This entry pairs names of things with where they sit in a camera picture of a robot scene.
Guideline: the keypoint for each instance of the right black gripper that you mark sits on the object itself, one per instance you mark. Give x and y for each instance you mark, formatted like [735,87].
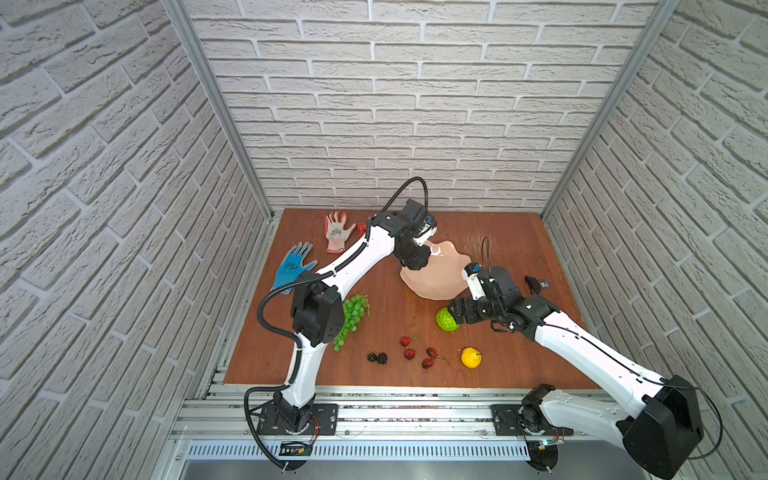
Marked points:
[457,313]

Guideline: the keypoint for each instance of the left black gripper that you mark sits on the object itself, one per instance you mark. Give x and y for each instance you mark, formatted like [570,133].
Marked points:
[422,260]

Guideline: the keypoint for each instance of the green custard apple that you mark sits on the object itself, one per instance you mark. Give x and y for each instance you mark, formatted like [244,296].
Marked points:
[446,321]

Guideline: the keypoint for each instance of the yellow lemon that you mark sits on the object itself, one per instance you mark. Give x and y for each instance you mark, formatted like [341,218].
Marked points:
[471,358]

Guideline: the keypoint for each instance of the green grape bunch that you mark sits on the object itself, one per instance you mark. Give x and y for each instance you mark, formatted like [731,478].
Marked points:
[354,309]

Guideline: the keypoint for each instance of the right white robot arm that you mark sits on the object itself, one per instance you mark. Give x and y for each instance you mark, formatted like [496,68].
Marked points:
[656,420]

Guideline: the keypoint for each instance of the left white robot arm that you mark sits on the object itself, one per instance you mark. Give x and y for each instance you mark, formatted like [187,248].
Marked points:
[317,307]

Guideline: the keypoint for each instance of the pink wavy fruit bowl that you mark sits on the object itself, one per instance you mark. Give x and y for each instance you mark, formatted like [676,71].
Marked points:
[442,277]

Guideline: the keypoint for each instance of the black utility knife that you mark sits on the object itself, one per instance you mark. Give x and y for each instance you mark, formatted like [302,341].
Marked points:
[536,285]

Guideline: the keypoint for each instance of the red white work glove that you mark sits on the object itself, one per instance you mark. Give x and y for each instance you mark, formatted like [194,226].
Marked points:
[337,232]

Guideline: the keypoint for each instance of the blue work glove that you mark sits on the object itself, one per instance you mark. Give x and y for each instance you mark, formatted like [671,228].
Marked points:
[293,264]

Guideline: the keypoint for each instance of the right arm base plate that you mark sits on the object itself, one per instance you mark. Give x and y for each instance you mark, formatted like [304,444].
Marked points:
[519,420]

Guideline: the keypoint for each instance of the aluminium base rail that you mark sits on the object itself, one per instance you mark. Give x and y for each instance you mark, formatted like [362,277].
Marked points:
[366,423]

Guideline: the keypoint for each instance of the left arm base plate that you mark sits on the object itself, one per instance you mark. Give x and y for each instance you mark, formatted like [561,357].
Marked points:
[320,418]

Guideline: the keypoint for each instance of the aluminium corner post left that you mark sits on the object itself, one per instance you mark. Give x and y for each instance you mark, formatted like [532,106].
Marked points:
[191,42]

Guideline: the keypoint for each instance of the aluminium corner post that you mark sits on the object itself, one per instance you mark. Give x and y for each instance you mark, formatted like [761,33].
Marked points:
[191,42]
[657,22]

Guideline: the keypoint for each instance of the aluminium corner post right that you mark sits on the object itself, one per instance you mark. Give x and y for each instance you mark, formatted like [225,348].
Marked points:
[657,22]

